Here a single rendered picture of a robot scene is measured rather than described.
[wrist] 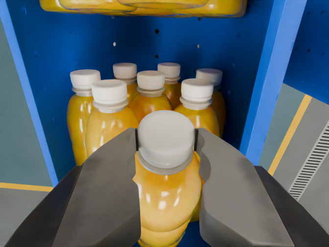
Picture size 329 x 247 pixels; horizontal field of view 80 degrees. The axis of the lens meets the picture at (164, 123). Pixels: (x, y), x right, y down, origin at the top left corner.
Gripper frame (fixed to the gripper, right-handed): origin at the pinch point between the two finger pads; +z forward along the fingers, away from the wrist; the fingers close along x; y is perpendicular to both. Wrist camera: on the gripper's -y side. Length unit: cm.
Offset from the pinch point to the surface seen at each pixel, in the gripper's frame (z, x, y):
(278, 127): 123, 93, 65
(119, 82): 11.3, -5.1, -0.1
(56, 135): 12.4, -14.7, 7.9
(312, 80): 32.4, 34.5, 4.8
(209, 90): 10.6, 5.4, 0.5
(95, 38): 23.2, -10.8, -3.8
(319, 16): 36, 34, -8
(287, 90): 123, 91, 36
